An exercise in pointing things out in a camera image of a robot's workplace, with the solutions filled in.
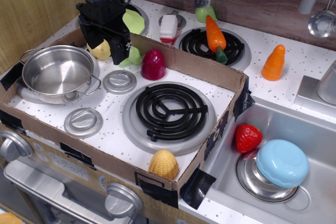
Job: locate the orange toy carrot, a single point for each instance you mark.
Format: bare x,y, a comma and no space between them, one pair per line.
215,39

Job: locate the front right black burner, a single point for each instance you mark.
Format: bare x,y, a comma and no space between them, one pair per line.
168,116

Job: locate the back right black burner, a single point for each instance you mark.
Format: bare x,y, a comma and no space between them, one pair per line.
237,51

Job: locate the dark red toy vegetable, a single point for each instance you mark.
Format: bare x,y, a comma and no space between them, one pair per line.
153,65

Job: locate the silver stove knob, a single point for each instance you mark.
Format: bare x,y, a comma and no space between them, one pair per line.
119,82
83,123

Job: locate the black burner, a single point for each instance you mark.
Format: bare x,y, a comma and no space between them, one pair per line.
237,51
142,13
168,116

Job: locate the green toy broccoli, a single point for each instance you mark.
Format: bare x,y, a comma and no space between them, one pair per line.
133,58

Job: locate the upper silver stove knob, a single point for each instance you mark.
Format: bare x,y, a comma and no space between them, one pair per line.
119,82

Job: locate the oven knob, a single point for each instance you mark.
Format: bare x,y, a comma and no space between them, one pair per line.
14,146
121,201

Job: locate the yellow toy potato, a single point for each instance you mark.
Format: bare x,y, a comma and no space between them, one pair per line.
102,51

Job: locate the oven door handle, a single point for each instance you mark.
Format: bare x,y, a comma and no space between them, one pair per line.
48,190

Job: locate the steel sink basin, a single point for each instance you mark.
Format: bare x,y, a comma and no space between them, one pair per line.
314,201

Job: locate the back left black burner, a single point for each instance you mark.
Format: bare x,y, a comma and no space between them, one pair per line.
142,13

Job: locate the red toy strawberry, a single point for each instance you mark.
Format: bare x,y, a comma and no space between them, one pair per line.
247,138

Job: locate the lower silver stove knob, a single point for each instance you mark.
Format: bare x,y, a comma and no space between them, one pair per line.
83,123

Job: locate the steel cooking pot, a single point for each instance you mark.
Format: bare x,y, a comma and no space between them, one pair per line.
59,74

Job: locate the green plastic plate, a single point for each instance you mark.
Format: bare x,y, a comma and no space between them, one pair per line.
134,21

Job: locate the right front oven knob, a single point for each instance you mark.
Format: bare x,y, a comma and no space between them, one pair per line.
121,201

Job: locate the cardboard fence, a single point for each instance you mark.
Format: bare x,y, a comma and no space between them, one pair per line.
193,184

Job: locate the steel bowl in sink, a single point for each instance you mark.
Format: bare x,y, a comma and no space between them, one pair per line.
256,185

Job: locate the orange object bottom left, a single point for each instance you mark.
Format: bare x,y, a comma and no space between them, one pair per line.
9,218

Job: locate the yellow toy corn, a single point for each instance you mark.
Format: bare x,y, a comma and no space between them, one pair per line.
164,164

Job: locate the green toy pear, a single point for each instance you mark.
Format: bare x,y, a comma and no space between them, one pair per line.
201,13

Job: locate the orange toy cone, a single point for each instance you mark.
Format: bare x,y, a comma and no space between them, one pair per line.
273,67

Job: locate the light blue plastic bowl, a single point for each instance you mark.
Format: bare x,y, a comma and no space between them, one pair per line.
283,163

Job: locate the left front oven knob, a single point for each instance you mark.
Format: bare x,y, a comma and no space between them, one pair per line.
14,146

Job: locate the hanging steel ladle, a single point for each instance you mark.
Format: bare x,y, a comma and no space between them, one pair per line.
322,23

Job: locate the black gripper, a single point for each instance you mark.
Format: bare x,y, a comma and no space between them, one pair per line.
102,19

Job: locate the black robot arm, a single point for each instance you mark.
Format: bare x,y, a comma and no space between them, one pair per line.
103,20

